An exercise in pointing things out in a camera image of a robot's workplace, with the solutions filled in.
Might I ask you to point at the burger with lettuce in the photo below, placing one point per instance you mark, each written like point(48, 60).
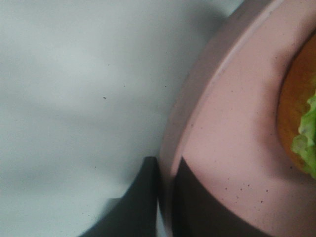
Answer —
point(296, 112)

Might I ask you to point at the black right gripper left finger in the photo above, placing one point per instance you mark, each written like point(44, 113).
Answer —
point(135, 214)

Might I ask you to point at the pink round plate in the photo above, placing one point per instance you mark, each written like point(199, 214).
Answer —
point(223, 123)

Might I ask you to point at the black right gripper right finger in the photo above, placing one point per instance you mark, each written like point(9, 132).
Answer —
point(197, 213)

